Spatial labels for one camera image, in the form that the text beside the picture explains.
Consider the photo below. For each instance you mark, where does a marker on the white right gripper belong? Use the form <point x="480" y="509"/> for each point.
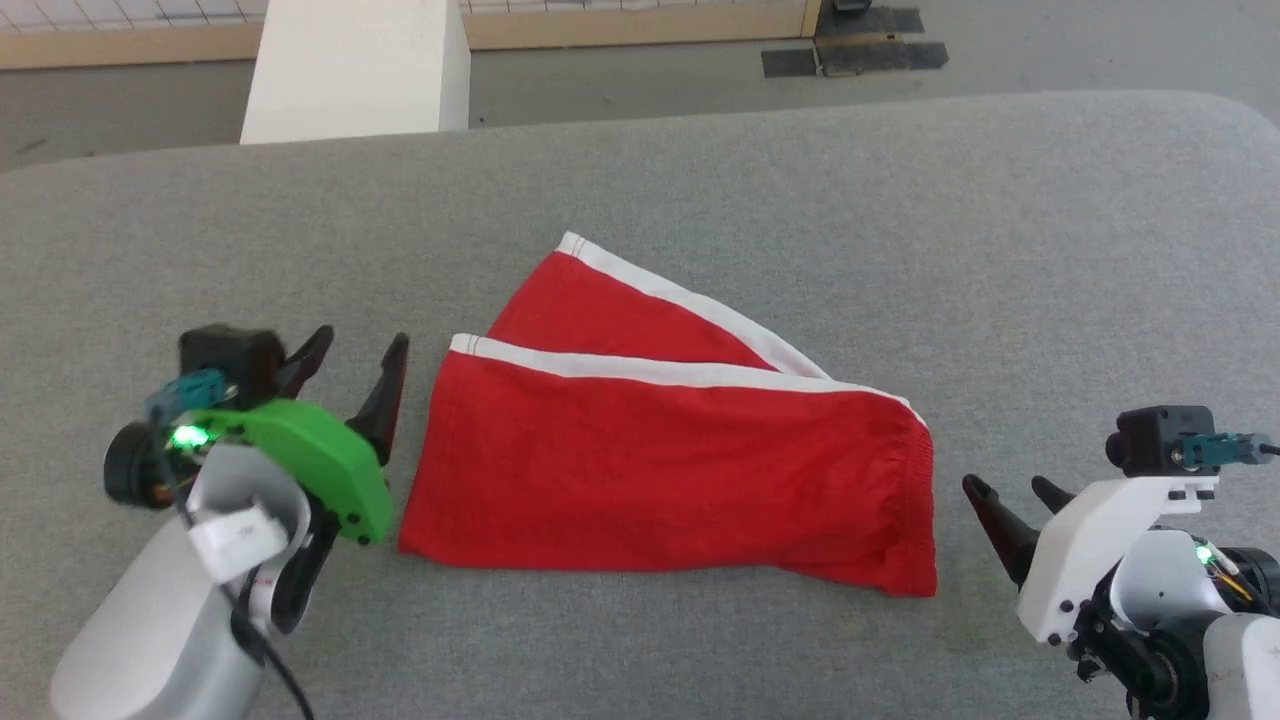
<point x="1090" y="550"/>

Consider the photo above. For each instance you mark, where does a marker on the red shorts with white trim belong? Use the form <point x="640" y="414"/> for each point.
<point x="650" y="470"/>

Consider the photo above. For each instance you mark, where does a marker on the grey fabric sofa cushion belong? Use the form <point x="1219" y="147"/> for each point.
<point x="700" y="640"/>

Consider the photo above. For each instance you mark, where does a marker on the metal partition support foot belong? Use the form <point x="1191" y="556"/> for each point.
<point x="852" y="5"/>

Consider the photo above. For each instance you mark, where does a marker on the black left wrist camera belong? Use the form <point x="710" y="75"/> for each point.
<point x="232" y="360"/>

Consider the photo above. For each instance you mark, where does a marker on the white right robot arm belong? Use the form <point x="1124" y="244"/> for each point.
<point x="1190" y="630"/>

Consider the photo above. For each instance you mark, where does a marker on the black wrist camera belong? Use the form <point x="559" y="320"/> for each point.
<point x="232" y="360"/>
<point x="1158" y="440"/>

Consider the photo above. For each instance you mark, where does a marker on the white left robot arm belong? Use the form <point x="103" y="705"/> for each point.
<point x="160" y="620"/>

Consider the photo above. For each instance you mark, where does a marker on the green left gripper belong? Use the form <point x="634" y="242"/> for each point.
<point x="320" y="465"/>

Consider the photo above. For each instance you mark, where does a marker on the lemon print partition screen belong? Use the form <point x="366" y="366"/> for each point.
<point x="600" y="25"/>

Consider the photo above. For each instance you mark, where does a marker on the black floor plate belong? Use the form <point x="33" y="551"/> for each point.
<point x="880" y="45"/>

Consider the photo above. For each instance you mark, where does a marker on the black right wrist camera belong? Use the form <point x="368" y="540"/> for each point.
<point x="1158" y="440"/>

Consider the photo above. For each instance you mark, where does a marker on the white box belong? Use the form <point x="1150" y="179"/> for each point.
<point x="355" y="70"/>

